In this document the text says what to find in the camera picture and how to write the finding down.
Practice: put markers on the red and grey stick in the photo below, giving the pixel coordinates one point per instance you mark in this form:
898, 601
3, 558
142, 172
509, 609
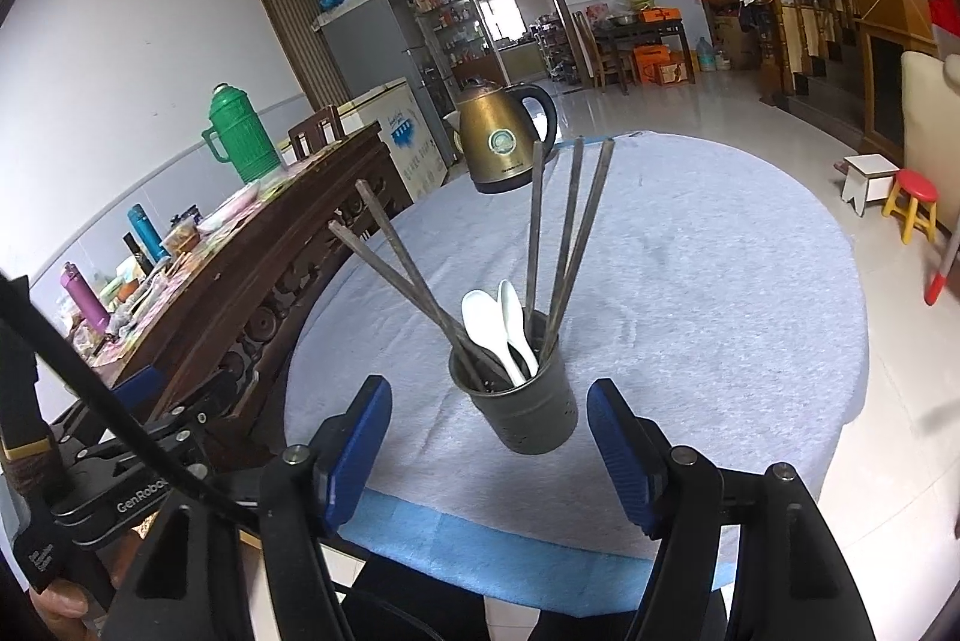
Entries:
943, 270

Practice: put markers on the wooden staircase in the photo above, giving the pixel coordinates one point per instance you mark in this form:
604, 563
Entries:
825, 49

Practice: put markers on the golden electric kettle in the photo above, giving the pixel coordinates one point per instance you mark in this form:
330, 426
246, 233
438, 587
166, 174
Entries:
501, 139

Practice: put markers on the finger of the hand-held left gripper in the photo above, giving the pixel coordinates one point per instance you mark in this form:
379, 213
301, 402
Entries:
141, 379
201, 410

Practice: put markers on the cream sofa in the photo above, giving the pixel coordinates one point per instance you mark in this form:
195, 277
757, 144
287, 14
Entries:
930, 116

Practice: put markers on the blue bottle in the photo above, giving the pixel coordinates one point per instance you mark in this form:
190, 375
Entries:
148, 232

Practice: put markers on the small white stool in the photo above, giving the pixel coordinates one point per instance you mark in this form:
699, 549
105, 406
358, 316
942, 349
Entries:
870, 176

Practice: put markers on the white spoon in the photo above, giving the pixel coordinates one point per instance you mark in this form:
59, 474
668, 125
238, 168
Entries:
481, 320
511, 311

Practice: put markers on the clear water jug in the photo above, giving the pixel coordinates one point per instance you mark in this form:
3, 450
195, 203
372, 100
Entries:
705, 56

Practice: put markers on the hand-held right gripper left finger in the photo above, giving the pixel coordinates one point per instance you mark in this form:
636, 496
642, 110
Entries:
361, 435

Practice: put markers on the green thermos jug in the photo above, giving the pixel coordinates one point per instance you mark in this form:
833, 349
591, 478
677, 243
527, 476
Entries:
241, 135

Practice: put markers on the dark wooden side table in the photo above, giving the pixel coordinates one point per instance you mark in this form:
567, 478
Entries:
637, 38

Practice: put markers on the purple bottle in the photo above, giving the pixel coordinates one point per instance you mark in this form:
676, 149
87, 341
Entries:
84, 300

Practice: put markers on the carved dark wooden sideboard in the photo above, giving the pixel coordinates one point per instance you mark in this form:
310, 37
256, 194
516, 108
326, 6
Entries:
247, 259

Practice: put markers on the red and yellow stool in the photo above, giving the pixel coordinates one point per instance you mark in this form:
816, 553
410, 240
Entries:
913, 195

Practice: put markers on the grey tablecloth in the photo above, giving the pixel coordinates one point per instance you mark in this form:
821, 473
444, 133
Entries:
690, 311

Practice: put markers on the blue foam mat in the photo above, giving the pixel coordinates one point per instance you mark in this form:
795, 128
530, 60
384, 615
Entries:
480, 540

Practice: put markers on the grey refrigerator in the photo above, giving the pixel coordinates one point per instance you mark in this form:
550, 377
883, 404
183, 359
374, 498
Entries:
375, 49

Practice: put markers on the person's left hand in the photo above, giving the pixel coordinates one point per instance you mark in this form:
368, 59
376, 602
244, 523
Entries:
58, 602

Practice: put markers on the brown wooden door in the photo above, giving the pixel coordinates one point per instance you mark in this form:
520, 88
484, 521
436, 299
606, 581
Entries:
296, 26

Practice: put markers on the dark perforated utensil holder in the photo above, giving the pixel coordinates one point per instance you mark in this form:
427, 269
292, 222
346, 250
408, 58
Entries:
525, 401

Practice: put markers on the wooden chair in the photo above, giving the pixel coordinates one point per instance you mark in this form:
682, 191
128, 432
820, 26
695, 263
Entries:
316, 131

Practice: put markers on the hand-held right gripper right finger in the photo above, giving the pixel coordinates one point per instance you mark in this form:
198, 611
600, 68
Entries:
621, 453

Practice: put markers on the white chest freezer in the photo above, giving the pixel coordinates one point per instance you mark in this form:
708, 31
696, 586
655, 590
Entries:
401, 131

